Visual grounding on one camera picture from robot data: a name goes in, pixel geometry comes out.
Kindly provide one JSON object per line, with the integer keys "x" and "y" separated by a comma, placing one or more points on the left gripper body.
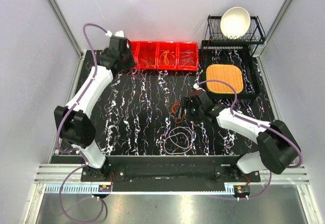
{"x": 127, "y": 58}

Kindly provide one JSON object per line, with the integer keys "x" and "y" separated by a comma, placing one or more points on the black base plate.
{"x": 213, "y": 167}

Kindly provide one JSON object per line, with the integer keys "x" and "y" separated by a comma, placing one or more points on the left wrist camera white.
{"x": 117, "y": 34}

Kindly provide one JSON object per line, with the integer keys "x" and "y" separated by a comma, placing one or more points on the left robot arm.
{"x": 73, "y": 120}

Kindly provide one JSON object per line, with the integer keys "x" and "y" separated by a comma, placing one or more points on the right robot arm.
{"x": 277, "y": 148}

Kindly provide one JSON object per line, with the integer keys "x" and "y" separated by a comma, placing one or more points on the grey slotted cable duct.
{"x": 137, "y": 189}

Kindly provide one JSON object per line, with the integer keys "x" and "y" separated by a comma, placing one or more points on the white bowl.
{"x": 235, "y": 22}

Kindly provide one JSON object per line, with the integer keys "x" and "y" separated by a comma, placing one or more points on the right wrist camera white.
{"x": 197, "y": 88}

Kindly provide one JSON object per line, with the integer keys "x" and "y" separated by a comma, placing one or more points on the black tray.
{"x": 211, "y": 53}

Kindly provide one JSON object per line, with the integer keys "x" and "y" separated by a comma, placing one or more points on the red bin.
{"x": 188, "y": 57}
{"x": 167, "y": 56}
{"x": 147, "y": 55}
{"x": 135, "y": 51}

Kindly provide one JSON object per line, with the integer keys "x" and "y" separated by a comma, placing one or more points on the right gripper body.
{"x": 194, "y": 114}

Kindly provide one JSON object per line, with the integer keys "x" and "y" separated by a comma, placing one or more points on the black wire dish rack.
{"x": 255, "y": 34}

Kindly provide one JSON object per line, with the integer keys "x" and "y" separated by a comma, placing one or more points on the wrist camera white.
{"x": 197, "y": 88}
{"x": 117, "y": 34}

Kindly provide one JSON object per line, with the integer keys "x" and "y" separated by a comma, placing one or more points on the white cup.
{"x": 257, "y": 49}

